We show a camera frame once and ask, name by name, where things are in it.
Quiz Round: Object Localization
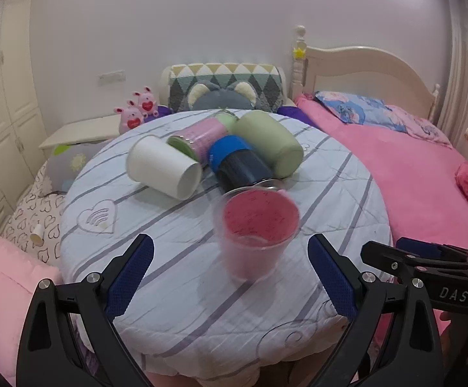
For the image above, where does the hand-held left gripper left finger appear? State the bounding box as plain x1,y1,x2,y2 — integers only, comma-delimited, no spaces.
16,233,156,387

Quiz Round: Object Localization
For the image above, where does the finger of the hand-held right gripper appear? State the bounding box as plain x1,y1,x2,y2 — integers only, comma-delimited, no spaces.
395,236,468,258
360,241,468,280

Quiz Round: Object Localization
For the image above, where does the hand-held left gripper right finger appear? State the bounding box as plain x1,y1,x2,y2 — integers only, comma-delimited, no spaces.
307,233,446,387

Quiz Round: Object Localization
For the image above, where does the pink translucent plastic cup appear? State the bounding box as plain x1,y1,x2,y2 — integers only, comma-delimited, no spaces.
212,187,301,281

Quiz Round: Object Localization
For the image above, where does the white paper cup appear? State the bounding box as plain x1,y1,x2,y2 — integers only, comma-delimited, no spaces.
126,134,203,201

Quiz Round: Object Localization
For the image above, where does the light green cup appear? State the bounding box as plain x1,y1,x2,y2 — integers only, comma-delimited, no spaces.
231,111,304,179

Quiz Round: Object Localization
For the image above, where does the striped cloth covered round table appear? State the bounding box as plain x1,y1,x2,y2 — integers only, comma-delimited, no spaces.
60,109,396,380

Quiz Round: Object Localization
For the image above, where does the pink bed sheet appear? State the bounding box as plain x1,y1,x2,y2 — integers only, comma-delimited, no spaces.
294,94,468,331

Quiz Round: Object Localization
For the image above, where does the heart print white cloth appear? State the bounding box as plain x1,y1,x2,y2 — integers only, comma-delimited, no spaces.
2,161,67,267

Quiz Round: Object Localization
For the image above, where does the pink fluffy blanket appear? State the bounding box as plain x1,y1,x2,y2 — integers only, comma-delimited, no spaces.
0,222,64,387

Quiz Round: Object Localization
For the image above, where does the grey flower print pillow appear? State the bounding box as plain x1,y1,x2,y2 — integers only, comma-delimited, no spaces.
42,139,110,194

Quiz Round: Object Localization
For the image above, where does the blue and pink printed pillow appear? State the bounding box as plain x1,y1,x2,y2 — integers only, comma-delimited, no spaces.
314,91,452,146

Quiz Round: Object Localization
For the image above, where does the blue and black bottle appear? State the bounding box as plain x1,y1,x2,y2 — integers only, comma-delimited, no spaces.
207,134,287,193

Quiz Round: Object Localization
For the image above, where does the white nightstand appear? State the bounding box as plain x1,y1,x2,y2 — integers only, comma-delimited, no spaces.
38,114,124,152

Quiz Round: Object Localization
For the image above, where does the pink bunny plush toy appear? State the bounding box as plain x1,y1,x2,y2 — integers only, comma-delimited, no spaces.
127,86,156,119
114,105,145,134

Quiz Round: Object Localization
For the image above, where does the pink tumbler with green lid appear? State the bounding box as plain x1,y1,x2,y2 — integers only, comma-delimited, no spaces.
166,110,240,168

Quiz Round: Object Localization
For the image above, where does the purple cloth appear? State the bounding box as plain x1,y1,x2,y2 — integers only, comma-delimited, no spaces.
277,105,312,125
145,105,174,124

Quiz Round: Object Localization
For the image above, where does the cream curtain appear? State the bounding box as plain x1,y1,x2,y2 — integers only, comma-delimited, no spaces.
435,0,468,138

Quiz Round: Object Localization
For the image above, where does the cream wooden bed headboard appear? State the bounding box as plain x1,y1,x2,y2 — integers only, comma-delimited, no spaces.
290,25,441,124

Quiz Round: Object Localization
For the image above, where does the grey bear plush cushion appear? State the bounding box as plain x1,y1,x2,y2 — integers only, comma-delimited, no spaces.
188,81,257,111

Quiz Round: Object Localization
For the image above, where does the cream wardrobe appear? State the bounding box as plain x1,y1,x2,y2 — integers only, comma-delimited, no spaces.
0,0,51,226

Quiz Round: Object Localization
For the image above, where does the triangle pattern cushion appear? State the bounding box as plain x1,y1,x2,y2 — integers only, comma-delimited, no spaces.
159,63,286,113

